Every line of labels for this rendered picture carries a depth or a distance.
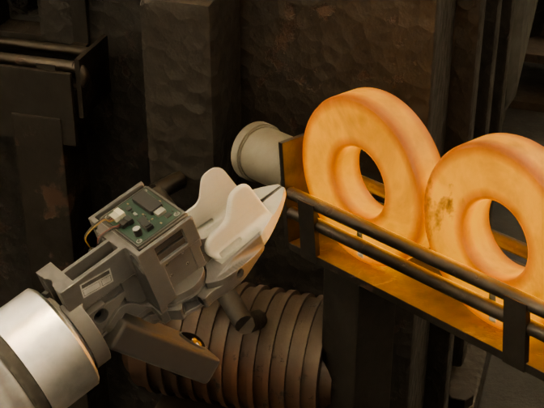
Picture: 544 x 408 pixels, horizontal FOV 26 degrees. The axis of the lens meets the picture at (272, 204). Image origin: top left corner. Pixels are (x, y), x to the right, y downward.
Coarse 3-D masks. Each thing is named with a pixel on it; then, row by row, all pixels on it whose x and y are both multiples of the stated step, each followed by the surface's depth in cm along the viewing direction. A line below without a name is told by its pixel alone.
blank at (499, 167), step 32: (448, 160) 92; (480, 160) 90; (512, 160) 87; (448, 192) 94; (480, 192) 91; (512, 192) 88; (448, 224) 95; (480, 224) 95; (448, 256) 96; (480, 256) 94
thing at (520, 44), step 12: (516, 0) 206; (528, 0) 218; (516, 12) 208; (528, 12) 223; (516, 24) 210; (528, 24) 228; (516, 36) 212; (528, 36) 233; (516, 48) 214; (516, 60) 217; (516, 72) 219; (516, 84) 221; (504, 108) 222
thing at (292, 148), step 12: (288, 144) 107; (300, 144) 108; (288, 156) 107; (300, 156) 108; (288, 168) 108; (300, 168) 109; (288, 180) 108; (300, 180) 109; (288, 204) 109; (288, 228) 110; (288, 240) 111
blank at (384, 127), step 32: (352, 96) 100; (384, 96) 100; (320, 128) 104; (352, 128) 101; (384, 128) 97; (416, 128) 98; (320, 160) 106; (352, 160) 106; (384, 160) 99; (416, 160) 96; (320, 192) 108; (352, 192) 106; (416, 192) 97; (384, 224) 101; (416, 224) 98
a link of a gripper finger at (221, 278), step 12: (252, 240) 93; (240, 252) 93; (252, 252) 93; (216, 264) 92; (228, 264) 92; (240, 264) 92; (252, 264) 93; (216, 276) 91; (228, 276) 91; (240, 276) 92; (204, 288) 91; (216, 288) 91; (228, 288) 92; (192, 300) 92; (204, 300) 91
